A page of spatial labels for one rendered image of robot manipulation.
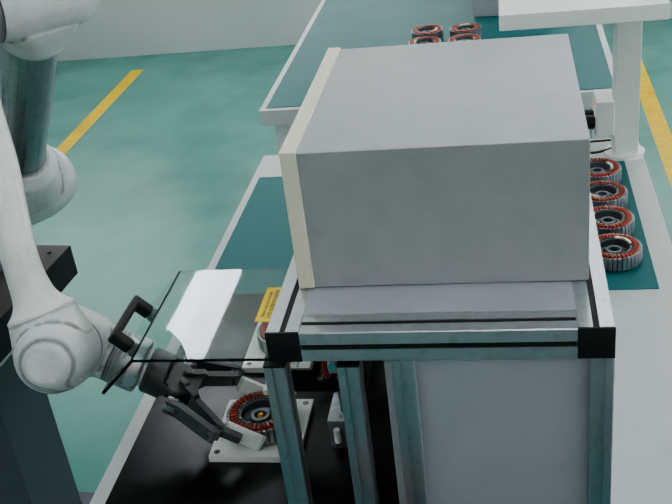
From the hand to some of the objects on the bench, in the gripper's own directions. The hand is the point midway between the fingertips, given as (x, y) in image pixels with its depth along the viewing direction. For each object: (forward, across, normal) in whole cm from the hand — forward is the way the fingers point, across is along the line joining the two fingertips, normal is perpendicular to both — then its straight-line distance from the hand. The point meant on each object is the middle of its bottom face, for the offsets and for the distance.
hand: (259, 416), depth 162 cm
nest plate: (+2, 0, -3) cm, 3 cm away
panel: (+24, -12, +10) cm, 28 cm away
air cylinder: (+14, 0, +4) cm, 15 cm away
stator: (+1, 0, -2) cm, 2 cm away
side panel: (+38, +21, +15) cm, 45 cm away
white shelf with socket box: (+54, -102, +25) cm, 118 cm away
